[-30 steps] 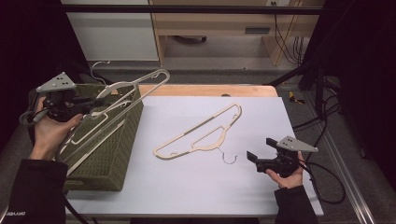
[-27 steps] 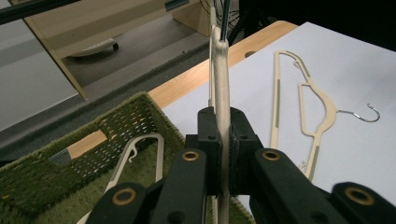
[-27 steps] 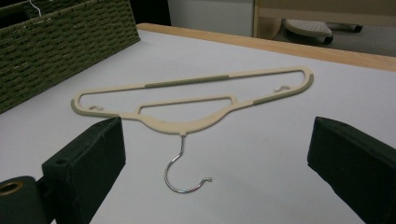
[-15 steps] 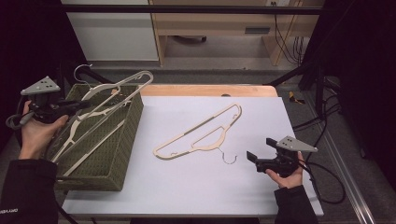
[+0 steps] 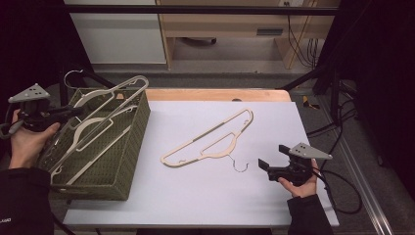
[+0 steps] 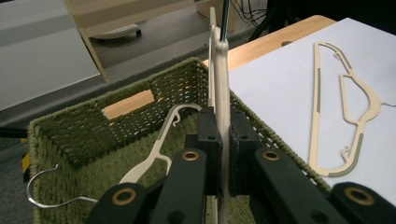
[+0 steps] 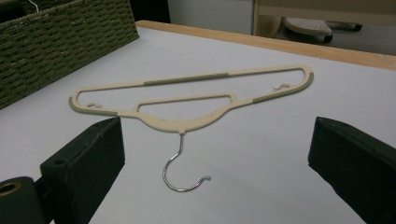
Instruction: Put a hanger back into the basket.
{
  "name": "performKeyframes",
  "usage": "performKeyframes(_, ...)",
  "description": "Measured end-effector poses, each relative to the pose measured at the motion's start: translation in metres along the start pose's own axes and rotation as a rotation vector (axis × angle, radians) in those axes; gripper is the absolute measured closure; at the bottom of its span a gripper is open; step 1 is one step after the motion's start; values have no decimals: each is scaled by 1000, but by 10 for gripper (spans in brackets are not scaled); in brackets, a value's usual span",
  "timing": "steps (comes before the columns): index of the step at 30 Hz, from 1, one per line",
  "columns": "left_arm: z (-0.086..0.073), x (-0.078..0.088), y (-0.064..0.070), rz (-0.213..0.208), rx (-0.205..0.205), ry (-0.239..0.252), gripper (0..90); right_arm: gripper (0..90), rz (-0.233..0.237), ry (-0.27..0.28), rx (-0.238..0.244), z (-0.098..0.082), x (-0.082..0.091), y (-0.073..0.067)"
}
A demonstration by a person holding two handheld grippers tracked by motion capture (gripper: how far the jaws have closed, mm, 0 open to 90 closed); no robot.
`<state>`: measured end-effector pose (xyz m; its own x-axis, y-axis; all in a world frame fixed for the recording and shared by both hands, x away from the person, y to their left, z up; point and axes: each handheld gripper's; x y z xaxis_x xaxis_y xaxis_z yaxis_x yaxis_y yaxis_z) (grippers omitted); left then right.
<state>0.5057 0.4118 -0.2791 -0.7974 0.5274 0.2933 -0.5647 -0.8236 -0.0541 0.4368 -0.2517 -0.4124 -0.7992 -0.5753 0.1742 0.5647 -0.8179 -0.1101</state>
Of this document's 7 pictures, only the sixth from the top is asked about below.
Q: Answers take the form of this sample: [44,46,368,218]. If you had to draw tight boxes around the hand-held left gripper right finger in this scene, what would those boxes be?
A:
[229,108,263,198]

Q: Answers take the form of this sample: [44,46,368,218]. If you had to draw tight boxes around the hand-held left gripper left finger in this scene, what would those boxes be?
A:
[186,106,224,197]

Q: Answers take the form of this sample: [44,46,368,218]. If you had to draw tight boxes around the beige plastic clothes hanger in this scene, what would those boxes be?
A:
[26,103,204,209]
[207,0,233,224]
[308,40,396,178]

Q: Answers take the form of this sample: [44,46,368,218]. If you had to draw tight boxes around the green woven basket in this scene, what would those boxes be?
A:
[27,56,332,224]

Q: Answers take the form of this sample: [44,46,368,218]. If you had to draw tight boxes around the white table cover sheet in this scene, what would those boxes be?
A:
[228,17,396,207]

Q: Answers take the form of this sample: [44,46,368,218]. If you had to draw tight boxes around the black stand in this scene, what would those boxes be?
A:
[247,0,301,42]

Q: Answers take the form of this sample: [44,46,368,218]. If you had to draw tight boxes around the white wheeled dolly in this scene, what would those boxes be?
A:
[90,23,143,41]

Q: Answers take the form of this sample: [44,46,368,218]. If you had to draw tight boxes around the black curtain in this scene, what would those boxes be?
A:
[267,0,396,32]

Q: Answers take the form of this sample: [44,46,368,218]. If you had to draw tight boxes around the light wooden cabinet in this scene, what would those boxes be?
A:
[64,0,238,82]

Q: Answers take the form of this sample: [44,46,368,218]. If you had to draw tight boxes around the yellow and black block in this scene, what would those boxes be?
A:
[21,151,32,183]

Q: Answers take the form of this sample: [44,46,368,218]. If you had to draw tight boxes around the black cables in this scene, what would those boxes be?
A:
[233,0,269,28]

